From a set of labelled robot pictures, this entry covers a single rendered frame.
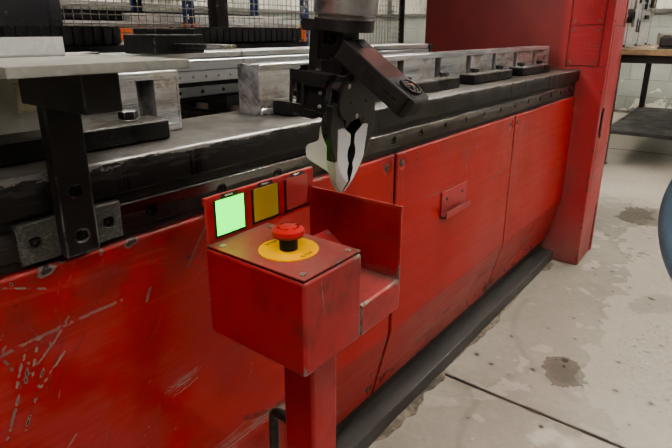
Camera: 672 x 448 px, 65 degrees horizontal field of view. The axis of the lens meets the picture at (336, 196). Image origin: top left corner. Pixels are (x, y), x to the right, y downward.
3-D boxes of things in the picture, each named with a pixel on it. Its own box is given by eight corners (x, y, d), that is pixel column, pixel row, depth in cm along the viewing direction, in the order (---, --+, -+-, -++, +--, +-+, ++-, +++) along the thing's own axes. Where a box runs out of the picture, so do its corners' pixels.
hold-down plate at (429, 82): (404, 97, 128) (405, 84, 128) (386, 95, 132) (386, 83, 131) (459, 87, 151) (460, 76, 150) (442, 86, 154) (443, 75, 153)
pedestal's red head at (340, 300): (305, 379, 58) (302, 227, 53) (211, 331, 68) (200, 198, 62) (399, 307, 73) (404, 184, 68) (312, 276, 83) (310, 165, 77)
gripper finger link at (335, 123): (340, 154, 67) (345, 86, 64) (351, 158, 66) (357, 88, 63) (316, 161, 64) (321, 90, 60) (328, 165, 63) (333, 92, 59)
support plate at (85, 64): (6, 79, 43) (4, 67, 43) (-90, 66, 59) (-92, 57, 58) (189, 68, 56) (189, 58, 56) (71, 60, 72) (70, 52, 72)
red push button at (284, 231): (289, 263, 60) (289, 234, 59) (265, 255, 63) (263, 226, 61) (312, 252, 63) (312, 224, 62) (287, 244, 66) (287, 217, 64)
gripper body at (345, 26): (325, 109, 71) (331, 15, 67) (377, 121, 67) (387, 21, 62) (286, 116, 66) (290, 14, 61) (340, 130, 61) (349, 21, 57)
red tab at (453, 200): (446, 219, 140) (447, 194, 138) (439, 217, 141) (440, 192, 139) (470, 205, 151) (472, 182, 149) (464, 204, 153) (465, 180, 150)
